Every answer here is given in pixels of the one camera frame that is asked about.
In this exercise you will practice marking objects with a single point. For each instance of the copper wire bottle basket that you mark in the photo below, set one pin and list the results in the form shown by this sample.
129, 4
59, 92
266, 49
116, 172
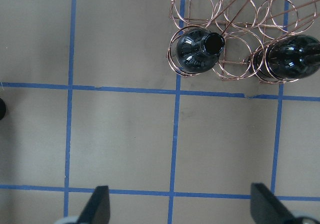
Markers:
247, 26

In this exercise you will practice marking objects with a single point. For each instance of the dark wine bottle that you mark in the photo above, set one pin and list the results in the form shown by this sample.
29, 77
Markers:
198, 50
2, 109

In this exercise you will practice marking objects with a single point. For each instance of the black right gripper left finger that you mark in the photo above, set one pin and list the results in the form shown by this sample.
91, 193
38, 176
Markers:
97, 209

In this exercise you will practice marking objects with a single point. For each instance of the dark wine bottle in basket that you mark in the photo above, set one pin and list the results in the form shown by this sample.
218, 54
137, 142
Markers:
198, 50

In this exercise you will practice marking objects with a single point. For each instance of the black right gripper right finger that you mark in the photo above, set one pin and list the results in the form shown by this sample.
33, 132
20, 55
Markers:
265, 208

